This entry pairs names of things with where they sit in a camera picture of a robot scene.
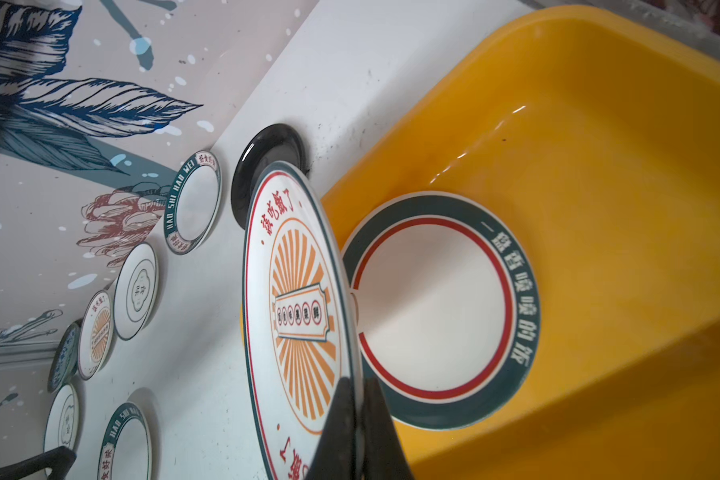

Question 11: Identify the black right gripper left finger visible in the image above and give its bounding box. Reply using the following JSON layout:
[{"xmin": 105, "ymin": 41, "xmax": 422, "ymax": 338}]
[{"xmin": 306, "ymin": 377, "xmax": 359, "ymax": 480}]

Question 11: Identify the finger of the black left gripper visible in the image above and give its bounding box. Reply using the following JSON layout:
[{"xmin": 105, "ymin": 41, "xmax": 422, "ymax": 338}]
[{"xmin": 0, "ymin": 446, "xmax": 77, "ymax": 480}]

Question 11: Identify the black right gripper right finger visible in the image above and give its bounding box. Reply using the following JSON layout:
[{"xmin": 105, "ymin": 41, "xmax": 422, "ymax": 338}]
[{"xmin": 361, "ymin": 378, "xmax": 414, "ymax": 480}]

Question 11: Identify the green rim plate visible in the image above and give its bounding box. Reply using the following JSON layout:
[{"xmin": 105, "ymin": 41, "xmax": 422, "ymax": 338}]
[
  {"xmin": 163, "ymin": 150, "xmax": 222, "ymax": 255},
  {"xmin": 96, "ymin": 402, "xmax": 153, "ymax": 480}
]

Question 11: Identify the orange sunburst plate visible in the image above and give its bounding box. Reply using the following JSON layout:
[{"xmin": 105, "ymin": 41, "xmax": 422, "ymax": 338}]
[
  {"xmin": 78, "ymin": 290, "xmax": 114, "ymax": 381},
  {"xmin": 242, "ymin": 161, "xmax": 362, "ymax": 479}
]

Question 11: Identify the green red rimmed white plate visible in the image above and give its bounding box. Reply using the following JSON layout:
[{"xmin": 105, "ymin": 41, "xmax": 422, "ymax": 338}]
[{"xmin": 343, "ymin": 191, "xmax": 541, "ymax": 431}]

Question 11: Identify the yellow plastic bin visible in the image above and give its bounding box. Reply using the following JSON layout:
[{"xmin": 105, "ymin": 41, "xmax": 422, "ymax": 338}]
[{"xmin": 323, "ymin": 6, "xmax": 720, "ymax": 479}]

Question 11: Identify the white plate dark rim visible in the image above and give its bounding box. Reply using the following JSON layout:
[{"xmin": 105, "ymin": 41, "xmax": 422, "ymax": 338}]
[{"xmin": 43, "ymin": 384, "xmax": 81, "ymax": 452}]

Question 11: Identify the small teal plate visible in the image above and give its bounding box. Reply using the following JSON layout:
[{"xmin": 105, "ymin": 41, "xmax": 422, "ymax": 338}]
[{"xmin": 46, "ymin": 320, "xmax": 82, "ymax": 393}]

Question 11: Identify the white plate brown cloud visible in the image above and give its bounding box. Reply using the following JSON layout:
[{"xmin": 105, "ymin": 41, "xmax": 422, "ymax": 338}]
[{"xmin": 113, "ymin": 242, "xmax": 159, "ymax": 340}]

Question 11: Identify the small black plate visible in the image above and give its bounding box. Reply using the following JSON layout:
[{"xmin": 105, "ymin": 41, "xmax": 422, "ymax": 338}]
[{"xmin": 230, "ymin": 123, "xmax": 309, "ymax": 230}]

